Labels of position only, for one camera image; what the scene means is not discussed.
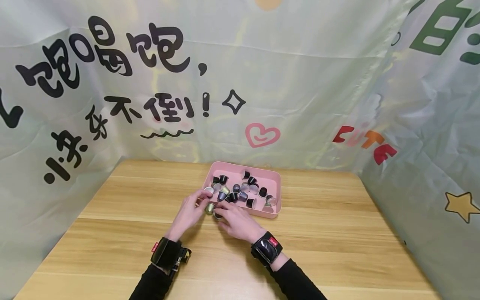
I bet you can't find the pink plastic tray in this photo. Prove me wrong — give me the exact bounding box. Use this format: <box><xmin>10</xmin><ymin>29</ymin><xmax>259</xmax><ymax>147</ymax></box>
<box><xmin>202</xmin><ymin>161</ymin><xmax>282</xmax><ymax>219</ymax></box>

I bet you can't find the person's right hand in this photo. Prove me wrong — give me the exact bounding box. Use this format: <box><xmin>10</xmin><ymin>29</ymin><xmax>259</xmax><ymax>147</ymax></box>
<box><xmin>214</xmin><ymin>201</ymin><xmax>268</xmax><ymax>245</ymax></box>

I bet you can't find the black wrist band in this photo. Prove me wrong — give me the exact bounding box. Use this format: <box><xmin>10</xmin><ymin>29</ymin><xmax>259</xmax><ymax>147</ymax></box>
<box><xmin>150</xmin><ymin>237</ymin><xmax>192</xmax><ymax>279</ymax></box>
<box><xmin>250</xmin><ymin>231</ymin><xmax>284</xmax><ymax>268</ymax></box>

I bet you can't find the person's left forearm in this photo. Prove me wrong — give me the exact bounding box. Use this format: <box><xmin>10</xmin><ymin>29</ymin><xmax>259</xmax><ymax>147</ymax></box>
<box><xmin>128</xmin><ymin>262</ymin><xmax>175</xmax><ymax>300</ymax></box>

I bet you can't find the person's left hand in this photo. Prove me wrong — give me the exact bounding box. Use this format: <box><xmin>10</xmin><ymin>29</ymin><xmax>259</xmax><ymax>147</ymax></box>
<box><xmin>164</xmin><ymin>188</ymin><xmax>214</xmax><ymax>243</ymax></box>

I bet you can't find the pile of coffee capsules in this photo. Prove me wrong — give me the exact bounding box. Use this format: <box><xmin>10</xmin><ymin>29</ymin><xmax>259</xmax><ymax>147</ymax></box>
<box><xmin>204</xmin><ymin>170</ymin><xmax>278</xmax><ymax>214</ymax></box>

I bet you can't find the person's right forearm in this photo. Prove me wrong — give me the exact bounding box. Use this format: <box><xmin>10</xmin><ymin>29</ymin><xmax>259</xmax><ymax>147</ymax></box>
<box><xmin>267</xmin><ymin>253</ymin><xmax>328</xmax><ymax>300</ymax></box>

